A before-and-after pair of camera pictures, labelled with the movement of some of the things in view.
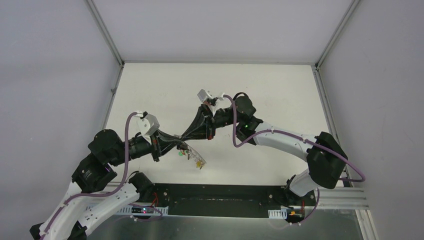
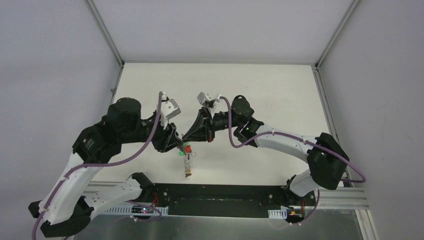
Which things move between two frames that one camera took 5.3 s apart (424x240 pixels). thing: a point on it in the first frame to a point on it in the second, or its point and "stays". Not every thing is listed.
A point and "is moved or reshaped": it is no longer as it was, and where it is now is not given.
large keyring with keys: (185, 148) is moved or reshaped
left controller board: (142, 209) stays
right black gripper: (203, 127) stays
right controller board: (295, 215) stays
